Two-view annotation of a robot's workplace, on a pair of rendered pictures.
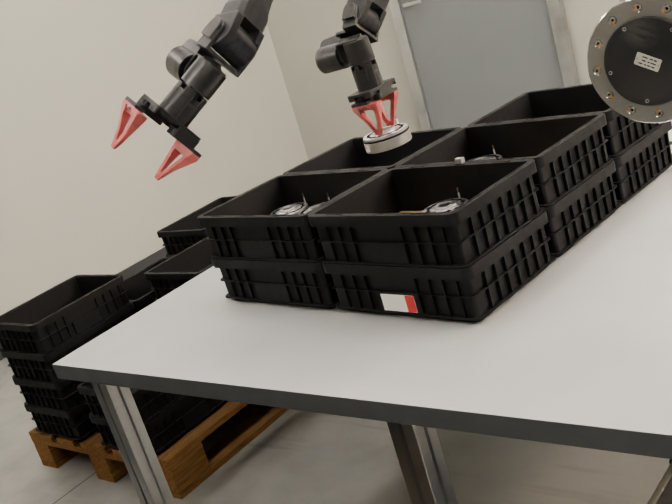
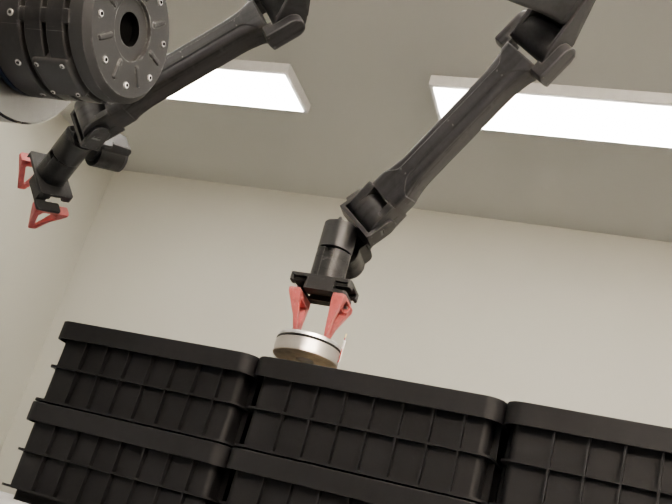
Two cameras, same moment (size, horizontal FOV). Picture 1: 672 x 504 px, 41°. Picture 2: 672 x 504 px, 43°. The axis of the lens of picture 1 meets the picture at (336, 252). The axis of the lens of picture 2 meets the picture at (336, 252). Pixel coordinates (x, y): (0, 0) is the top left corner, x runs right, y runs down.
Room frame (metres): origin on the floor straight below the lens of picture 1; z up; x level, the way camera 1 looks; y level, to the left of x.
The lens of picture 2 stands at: (1.42, -1.40, 0.72)
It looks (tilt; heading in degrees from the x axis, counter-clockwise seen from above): 20 degrees up; 67
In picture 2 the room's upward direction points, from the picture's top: 16 degrees clockwise
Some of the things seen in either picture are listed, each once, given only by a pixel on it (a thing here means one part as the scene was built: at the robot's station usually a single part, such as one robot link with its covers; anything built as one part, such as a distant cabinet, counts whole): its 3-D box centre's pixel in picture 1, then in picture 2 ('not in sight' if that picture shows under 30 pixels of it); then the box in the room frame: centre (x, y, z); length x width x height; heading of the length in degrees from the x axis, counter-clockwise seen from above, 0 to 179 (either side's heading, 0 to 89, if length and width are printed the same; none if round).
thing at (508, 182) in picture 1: (419, 193); (219, 389); (1.81, -0.20, 0.92); 0.40 x 0.30 x 0.02; 41
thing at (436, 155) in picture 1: (503, 166); (406, 467); (2.00, -0.43, 0.87); 0.40 x 0.30 x 0.11; 41
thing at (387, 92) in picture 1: (381, 108); (324, 314); (1.94, -0.18, 1.09); 0.07 x 0.07 x 0.09; 49
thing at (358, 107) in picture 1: (376, 112); (310, 312); (1.92, -0.17, 1.09); 0.07 x 0.07 x 0.09; 49
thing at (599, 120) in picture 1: (498, 145); (415, 428); (2.00, -0.43, 0.92); 0.40 x 0.30 x 0.02; 41
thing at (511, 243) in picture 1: (438, 262); (184, 498); (1.81, -0.20, 0.76); 0.40 x 0.30 x 0.12; 41
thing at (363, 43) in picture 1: (356, 51); (338, 241); (1.93, -0.17, 1.22); 0.07 x 0.06 x 0.07; 49
